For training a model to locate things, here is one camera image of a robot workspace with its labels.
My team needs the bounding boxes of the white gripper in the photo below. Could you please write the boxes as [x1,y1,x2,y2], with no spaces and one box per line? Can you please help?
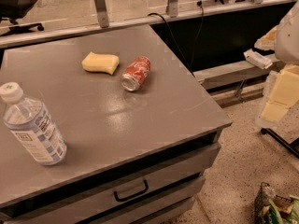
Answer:
[255,1,299,128]

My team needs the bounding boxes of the yellow sponge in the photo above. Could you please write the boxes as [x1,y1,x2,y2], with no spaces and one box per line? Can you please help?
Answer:
[81,52,120,75]

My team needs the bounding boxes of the clear plastic water bottle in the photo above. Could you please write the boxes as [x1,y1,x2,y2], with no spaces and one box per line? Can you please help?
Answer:
[0,82,67,165]

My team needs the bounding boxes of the white packet on ledge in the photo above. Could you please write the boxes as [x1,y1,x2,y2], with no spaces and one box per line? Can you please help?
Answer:
[244,49,273,69]

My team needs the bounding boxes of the basket of snack bags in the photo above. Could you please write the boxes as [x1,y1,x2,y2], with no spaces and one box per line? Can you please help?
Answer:
[254,182,299,224]

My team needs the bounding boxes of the grey drawer cabinet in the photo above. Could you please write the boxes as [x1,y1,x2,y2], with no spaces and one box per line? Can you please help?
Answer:
[0,26,231,224]

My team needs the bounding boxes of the red soda can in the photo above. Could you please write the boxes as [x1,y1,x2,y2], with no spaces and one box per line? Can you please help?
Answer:
[121,56,151,91]

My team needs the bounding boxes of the black cable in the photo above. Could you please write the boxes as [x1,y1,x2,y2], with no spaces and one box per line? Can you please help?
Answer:
[147,5,205,78]

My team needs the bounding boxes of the metal railing post middle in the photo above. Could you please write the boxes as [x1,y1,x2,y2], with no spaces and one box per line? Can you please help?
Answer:
[166,0,178,17]

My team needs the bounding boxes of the black drawer handle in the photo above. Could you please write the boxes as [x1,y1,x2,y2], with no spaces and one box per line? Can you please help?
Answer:
[113,179,149,203]

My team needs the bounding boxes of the metal railing post left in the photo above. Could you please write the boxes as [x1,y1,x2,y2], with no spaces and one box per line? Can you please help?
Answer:
[94,0,109,28]

